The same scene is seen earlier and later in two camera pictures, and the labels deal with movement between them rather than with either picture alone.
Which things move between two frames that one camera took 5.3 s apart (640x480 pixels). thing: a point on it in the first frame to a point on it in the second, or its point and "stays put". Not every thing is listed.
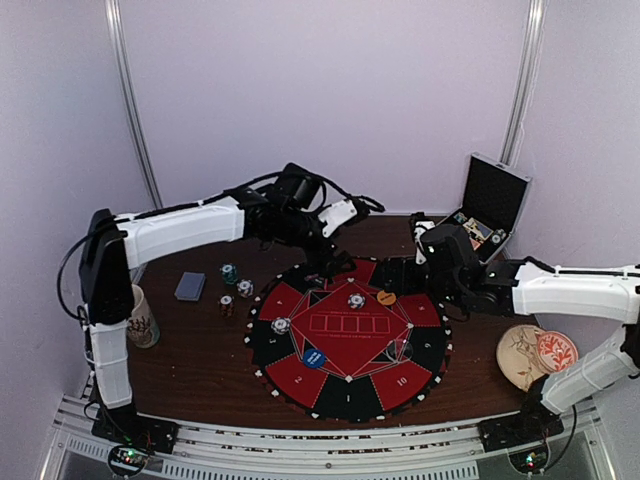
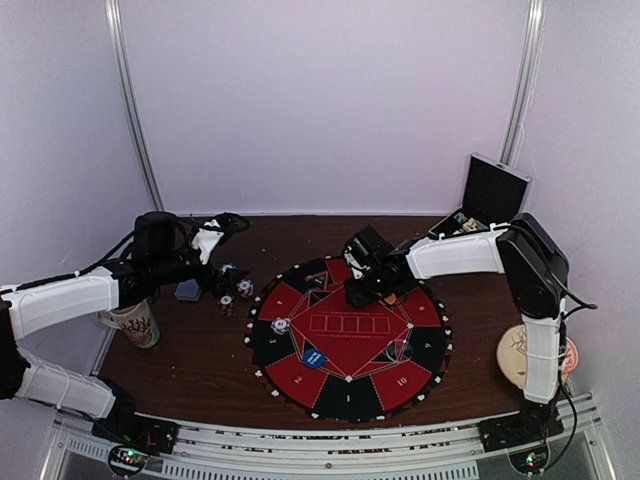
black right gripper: (390, 276) to (356, 297)
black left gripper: (331, 267) to (223, 282)
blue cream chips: (280, 325) stays put
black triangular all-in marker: (316, 280) stays put
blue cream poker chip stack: (245, 288) stays put
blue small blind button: (314, 358) stays put
